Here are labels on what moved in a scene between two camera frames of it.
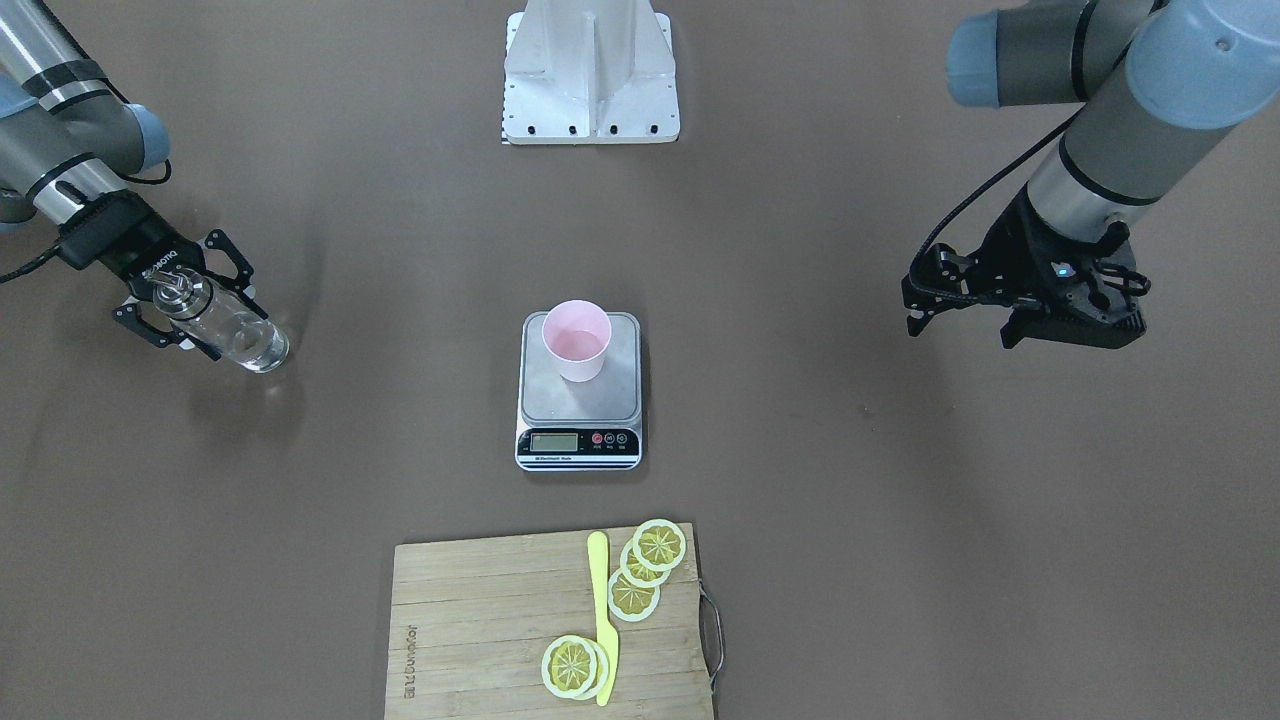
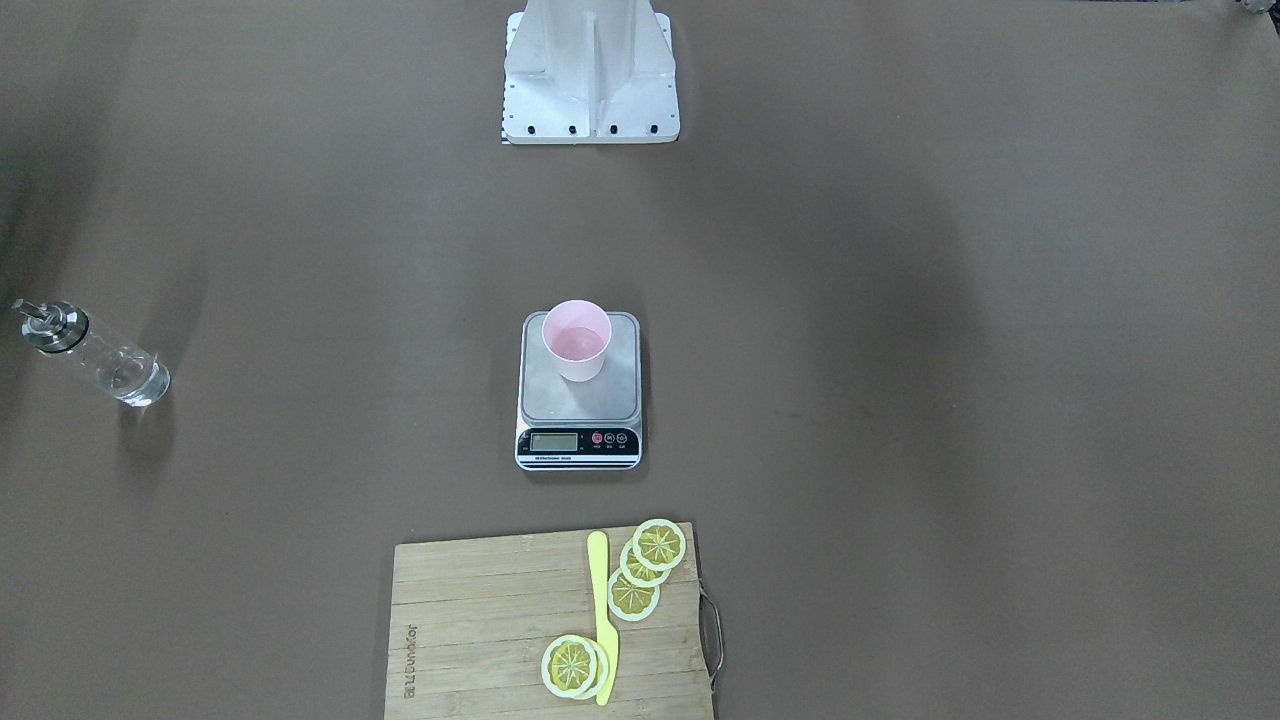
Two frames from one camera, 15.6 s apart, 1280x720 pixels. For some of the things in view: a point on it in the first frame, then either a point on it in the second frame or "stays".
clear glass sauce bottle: [223, 324] → [130, 377]
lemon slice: [659, 545] stays
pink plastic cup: [577, 333] stays
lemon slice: [569, 666] stays
